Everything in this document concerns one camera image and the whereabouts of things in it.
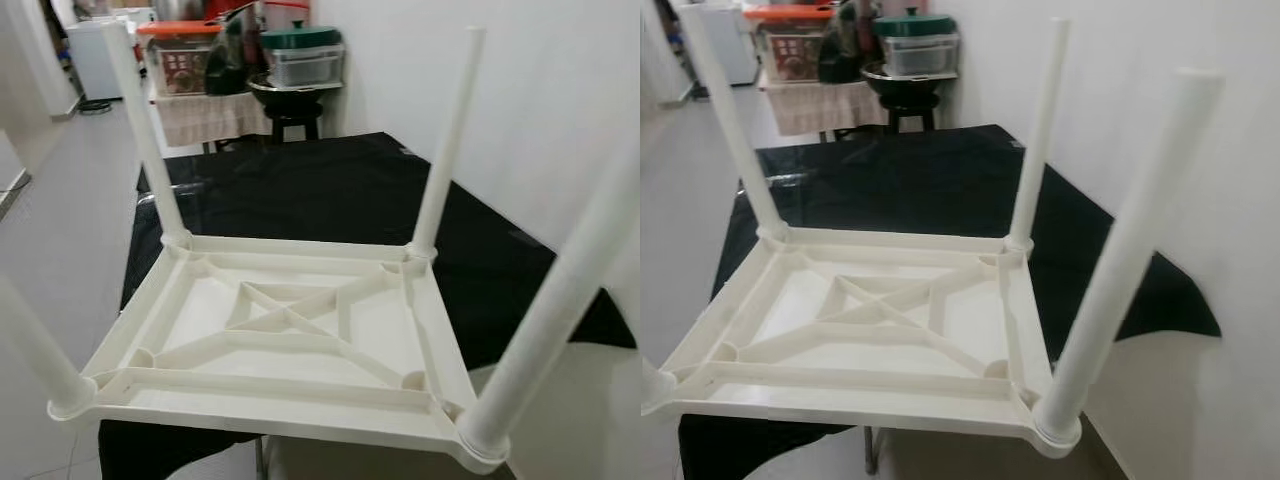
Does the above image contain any white plastic table top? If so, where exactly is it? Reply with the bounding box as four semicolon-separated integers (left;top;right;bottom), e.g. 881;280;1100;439
48;232;511;476
642;225;1083;459

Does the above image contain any clear plastic bag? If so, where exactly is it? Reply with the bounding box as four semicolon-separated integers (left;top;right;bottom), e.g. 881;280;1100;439
740;170;811;196
140;175;216;206

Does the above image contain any white cabinet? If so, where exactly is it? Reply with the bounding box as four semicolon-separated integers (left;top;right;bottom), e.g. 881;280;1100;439
700;0;759;86
68;10;156;101

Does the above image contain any beige cloth covered table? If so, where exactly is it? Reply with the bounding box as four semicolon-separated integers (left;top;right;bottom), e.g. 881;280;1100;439
150;92;271;149
760;80;889;136

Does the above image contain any orange-lidded storage box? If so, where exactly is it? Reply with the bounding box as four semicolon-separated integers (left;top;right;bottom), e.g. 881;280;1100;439
745;3;836;83
138;20;223;96

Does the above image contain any black bag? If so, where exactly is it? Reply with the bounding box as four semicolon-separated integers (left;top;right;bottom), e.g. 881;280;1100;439
818;0;881;83
205;10;263;96

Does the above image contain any black tablecloth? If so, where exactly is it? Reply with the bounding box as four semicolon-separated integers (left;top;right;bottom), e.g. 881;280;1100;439
98;132;638;480
678;125;1223;480

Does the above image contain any black round stool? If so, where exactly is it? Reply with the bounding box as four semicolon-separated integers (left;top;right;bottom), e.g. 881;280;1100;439
262;98;323;143
880;88;941;133

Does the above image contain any clear plastic storage box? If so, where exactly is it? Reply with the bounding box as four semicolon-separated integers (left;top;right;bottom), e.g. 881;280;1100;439
880;33;961;79
265;45;346;89

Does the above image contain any green pot lid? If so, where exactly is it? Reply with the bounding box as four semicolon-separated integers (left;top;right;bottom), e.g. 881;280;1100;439
260;22;343;51
875;8;958;39

